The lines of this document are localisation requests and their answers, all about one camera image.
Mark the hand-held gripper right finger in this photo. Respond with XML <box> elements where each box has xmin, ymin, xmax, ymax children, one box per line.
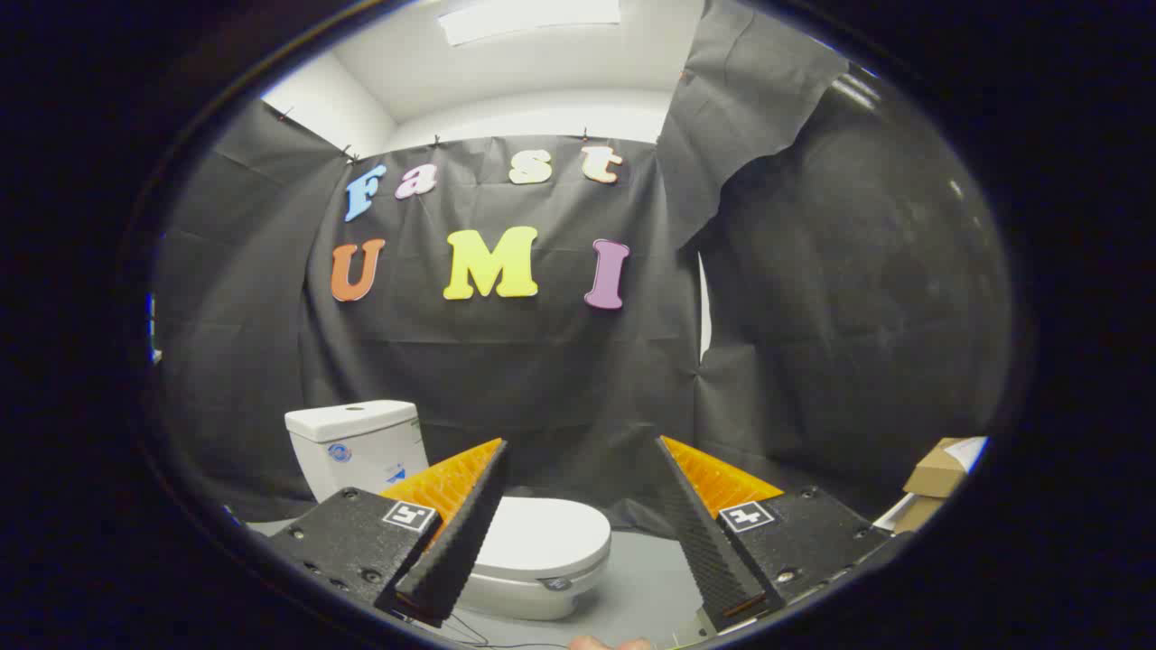
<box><xmin>655</xmin><ymin>436</ymin><xmax>890</xmax><ymax>633</ymax></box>

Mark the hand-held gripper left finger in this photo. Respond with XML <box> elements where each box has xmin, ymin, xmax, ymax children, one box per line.
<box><xmin>268</xmin><ymin>438</ymin><xmax>509</xmax><ymax>628</ymax></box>

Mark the brown cardboard box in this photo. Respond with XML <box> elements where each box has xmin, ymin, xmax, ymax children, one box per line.
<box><xmin>890</xmin><ymin>437</ymin><xmax>990</xmax><ymax>534</ymax></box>

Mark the black backdrop cloth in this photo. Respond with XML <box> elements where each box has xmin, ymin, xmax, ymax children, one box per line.
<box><xmin>154</xmin><ymin>0</ymin><xmax>1012</xmax><ymax>543</ymax></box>

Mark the black cable bundle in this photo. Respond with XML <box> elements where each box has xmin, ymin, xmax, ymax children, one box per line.
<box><xmin>411</xmin><ymin>614</ymin><xmax>570</xmax><ymax>649</ymax></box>

